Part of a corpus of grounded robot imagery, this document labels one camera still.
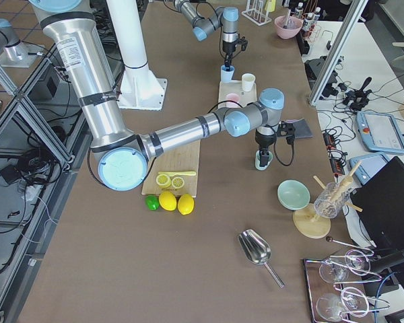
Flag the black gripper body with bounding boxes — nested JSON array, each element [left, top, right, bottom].
[[255, 121, 295, 151], [221, 36, 248, 63]]

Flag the cream rabbit print tray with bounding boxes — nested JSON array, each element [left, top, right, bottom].
[[218, 80, 258, 106]]

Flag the lemon half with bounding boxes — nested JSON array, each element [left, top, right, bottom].
[[156, 174, 172, 188], [171, 176, 185, 190]]

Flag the wooden cup rack stand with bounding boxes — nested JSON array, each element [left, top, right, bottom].
[[293, 161, 363, 239]]

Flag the yellow plastic knife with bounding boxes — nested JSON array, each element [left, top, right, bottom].
[[158, 171, 197, 176]]

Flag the cream plastic cup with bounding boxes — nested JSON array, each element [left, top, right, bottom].
[[241, 73, 256, 92]]

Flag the grey folded cloth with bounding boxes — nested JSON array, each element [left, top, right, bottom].
[[288, 118, 313, 139]]

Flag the green lime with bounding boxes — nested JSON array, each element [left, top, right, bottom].
[[145, 195, 160, 211]]

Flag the green plastic cup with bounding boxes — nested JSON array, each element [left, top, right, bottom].
[[255, 151, 273, 171]]

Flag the black framed mirror tray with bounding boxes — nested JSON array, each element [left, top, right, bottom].
[[302, 258, 390, 322]]

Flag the metal ice scoop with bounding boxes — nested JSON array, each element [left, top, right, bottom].
[[238, 229, 285, 288]]

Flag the white wire bottle rack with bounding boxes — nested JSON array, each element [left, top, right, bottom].
[[241, 0, 276, 26]]

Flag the black monitor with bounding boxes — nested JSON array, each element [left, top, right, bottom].
[[351, 157, 404, 250]]

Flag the lemon half upper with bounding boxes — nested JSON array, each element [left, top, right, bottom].
[[156, 174, 172, 188]]

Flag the lemon half lower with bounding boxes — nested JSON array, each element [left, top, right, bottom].
[[171, 176, 185, 190]]

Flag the blue plastic cup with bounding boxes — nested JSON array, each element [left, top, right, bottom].
[[220, 65, 235, 83]]

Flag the pink plastic cup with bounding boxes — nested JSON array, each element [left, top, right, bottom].
[[225, 93, 240, 108]]

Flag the teach pendant tablet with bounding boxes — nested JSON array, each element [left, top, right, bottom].
[[356, 111, 404, 155]]

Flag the green plastic bowl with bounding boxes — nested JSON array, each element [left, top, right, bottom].
[[277, 180, 310, 211]]

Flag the metal tongs in bowl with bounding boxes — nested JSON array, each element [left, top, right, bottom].
[[283, 9, 291, 29]]

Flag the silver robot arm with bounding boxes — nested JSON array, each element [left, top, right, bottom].
[[173, 1, 248, 71], [31, 1, 295, 191]]

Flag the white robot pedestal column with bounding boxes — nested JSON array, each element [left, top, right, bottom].
[[107, 0, 167, 110]]

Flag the wooden cutting board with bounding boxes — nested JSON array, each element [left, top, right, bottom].
[[141, 141, 200, 198]]

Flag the clear drinking glass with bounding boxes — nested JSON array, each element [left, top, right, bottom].
[[314, 182, 351, 219]]

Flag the wine glass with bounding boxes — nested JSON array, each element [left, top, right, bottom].
[[318, 249, 370, 283], [316, 287, 370, 322]]

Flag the whole yellow lemon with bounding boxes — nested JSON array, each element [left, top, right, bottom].
[[178, 194, 195, 215], [158, 191, 177, 211]]

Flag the pink bowl with ice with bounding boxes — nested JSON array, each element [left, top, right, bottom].
[[274, 16, 303, 39]]

